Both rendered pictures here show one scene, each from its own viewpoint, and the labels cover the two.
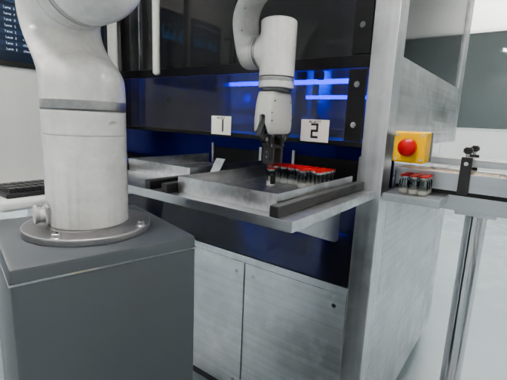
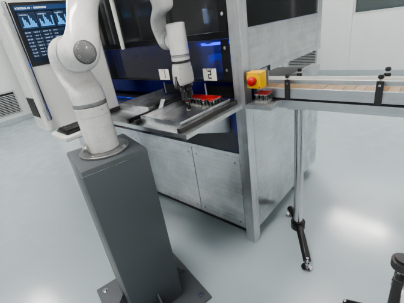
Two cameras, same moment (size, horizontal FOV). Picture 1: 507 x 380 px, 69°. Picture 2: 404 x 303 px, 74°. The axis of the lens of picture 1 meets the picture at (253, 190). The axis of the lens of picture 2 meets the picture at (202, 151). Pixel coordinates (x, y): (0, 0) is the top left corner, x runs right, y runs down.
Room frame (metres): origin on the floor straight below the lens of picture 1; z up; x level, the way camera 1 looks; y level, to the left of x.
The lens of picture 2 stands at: (-0.36, -0.24, 1.25)
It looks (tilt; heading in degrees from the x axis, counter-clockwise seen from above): 25 degrees down; 8
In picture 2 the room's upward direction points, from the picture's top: 9 degrees counter-clockwise
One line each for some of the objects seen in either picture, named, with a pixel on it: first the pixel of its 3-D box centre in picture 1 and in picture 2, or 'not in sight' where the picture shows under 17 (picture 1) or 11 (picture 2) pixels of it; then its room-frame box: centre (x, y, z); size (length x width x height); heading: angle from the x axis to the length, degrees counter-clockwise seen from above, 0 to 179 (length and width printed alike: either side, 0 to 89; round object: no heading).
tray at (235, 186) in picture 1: (271, 183); (186, 110); (0.85, -0.04, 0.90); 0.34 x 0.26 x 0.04; 143
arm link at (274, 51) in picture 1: (276, 48); (177, 38); (0.91, -0.04, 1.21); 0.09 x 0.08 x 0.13; 48
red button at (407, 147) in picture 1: (407, 147); (252, 81); (0.85, -0.35, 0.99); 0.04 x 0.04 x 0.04; 54
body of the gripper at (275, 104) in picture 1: (275, 111); (183, 71); (0.91, -0.04, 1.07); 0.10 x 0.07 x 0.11; 143
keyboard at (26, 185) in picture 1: (69, 183); (93, 119); (1.16, 0.59, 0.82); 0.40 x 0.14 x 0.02; 142
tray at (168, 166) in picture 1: (201, 164); (157, 99); (1.14, 0.17, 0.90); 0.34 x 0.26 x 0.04; 144
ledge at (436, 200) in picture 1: (416, 196); (266, 103); (0.91, -0.41, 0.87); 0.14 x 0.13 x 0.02; 144
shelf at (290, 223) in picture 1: (226, 182); (169, 110); (0.99, 0.07, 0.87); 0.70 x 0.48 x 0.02; 54
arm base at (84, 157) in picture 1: (87, 170); (97, 127); (0.57, 0.26, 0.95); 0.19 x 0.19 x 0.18
